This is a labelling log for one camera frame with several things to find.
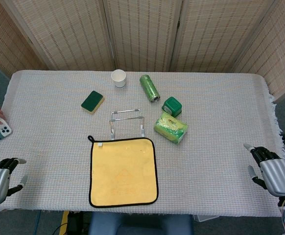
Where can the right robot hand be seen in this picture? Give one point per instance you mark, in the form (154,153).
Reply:
(277,173)

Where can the yellow black-backed cloth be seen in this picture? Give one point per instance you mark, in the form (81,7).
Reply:
(123,171)

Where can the bamboo folding screen panel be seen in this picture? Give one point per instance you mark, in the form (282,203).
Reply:
(213,34)
(277,49)
(142,34)
(66,34)
(7,41)

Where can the white woven tablecloth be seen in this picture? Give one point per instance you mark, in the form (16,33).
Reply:
(206,147)

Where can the green and yellow sponge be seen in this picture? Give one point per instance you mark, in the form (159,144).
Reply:
(92,101)

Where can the yellow-green snack packet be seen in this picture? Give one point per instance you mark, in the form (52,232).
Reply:
(170,127)

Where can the green square plastic container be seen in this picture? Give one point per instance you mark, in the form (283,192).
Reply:
(173,105)

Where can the white paper cup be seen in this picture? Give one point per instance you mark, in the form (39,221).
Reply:
(119,79)

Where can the green drink can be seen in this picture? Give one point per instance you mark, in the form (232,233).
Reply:
(149,88)

